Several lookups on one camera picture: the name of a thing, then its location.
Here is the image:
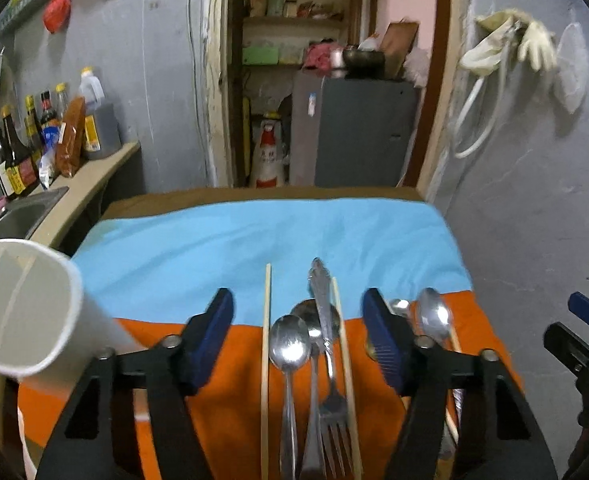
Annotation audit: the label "grey cabinet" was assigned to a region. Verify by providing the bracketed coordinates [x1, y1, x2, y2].
[289, 70, 418, 188]

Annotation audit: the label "large soy sauce jug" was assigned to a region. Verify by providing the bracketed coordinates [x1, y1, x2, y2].
[78, 67, 122, 160]

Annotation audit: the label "wooden cutting board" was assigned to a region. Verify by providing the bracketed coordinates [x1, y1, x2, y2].
[380, 21, 419, 80]

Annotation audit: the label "steel spoon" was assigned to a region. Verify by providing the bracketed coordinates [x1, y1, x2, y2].
[291, 299, 336, 479]
[416, 287, 464, 421]
[268, 314, 311, 479]

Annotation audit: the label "small gold spoon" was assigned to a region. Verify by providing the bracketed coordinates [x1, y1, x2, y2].
[364, 298, 412, 361]

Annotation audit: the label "steel fork ornate handle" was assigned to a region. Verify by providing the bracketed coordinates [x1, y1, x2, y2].
[309, 257, 351, 479]

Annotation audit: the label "light blue cloth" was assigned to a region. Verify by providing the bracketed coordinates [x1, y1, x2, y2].
[74, 198, 471, 326]

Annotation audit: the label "white plastic utensil holder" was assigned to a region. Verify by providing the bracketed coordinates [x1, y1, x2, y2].
[0, 238, 142, 399]

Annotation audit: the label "white rubber gloves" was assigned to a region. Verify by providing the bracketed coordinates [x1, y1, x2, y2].
[459, 8, 557, 77]

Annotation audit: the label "hanging clear plastic bag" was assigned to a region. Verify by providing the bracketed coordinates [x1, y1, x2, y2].
[553, 22, 589, 114]

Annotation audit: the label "red plastic bag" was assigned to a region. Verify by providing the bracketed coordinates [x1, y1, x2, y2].
[43, 0, 71, 34]

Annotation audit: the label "black bowl on cabinet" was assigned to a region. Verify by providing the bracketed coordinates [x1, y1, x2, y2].
[342, 46, 386, 79]

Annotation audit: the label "steel sink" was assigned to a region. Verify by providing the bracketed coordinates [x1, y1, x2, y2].
[0, 186, 69, 240]

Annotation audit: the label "brown spice packet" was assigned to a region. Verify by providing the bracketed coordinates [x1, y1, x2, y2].
[56, 96, 85, 178]

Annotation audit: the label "dark sauce bottle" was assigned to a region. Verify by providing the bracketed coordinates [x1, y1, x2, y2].
[0, 105, 37, 196]

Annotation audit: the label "white hose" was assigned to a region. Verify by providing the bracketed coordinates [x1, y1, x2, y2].
[449, 24, 516, 161]

